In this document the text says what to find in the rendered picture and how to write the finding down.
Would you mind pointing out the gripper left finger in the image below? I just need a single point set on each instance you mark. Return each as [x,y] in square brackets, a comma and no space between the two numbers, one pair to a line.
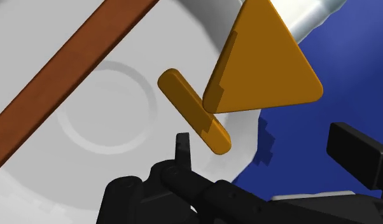
[185,198]

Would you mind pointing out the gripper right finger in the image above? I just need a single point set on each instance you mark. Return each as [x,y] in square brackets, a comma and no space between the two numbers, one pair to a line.
[362,155]

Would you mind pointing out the white plate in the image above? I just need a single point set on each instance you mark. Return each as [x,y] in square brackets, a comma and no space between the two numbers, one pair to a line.
[107,107]

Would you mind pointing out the orange triangular spatula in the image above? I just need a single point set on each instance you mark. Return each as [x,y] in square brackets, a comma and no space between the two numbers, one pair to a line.
[266,71]

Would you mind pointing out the brown wooden stick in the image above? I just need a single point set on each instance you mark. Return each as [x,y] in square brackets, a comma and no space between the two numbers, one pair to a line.
[70,62]

